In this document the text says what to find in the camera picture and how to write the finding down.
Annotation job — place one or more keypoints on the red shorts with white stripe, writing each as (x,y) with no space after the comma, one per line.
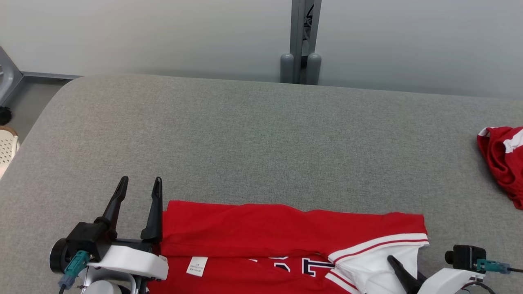
(502,163)

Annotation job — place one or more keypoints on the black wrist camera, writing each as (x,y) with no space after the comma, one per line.
(466,257)
(86,241)

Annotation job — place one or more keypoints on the cream plastic laundry basket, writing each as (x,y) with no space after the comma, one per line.
(7,147)

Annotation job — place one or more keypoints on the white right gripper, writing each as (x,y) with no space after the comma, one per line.
(445,281)

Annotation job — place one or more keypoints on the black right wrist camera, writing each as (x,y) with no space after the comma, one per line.
(466,257)

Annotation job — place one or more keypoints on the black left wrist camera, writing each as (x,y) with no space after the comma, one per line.
(86,241)

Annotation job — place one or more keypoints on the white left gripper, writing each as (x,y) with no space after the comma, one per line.
(130,261)

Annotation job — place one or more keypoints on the grey metal post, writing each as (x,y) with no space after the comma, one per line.
(302,41)

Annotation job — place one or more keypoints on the grey metal frame with casters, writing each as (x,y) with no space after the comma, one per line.
(8,77)

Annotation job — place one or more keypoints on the red white jersey shirt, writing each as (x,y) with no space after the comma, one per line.
(253,232)

